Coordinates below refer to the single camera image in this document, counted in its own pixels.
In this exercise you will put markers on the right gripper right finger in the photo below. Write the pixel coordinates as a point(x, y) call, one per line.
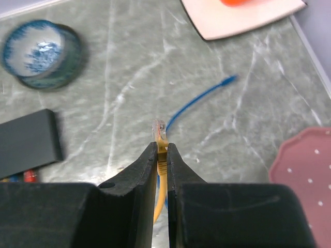
point(205, 214)

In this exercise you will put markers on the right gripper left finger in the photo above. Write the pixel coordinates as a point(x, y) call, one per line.
point(116, 213)

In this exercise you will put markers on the black network switch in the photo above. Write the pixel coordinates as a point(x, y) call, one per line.
point(29, 142)

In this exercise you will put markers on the pink dotted plate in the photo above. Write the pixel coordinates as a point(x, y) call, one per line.
point(303, 164)

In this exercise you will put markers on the blue patterned saucer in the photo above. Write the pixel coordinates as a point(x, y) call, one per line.
point(69, 62)

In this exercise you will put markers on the blue white porcelain bowl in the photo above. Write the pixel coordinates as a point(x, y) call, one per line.
point(20, 41)

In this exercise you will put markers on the white square plate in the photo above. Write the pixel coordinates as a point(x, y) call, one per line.
point(215, 20)

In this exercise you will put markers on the orange plastic cup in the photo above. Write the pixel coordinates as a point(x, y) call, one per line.
point(235, 3)

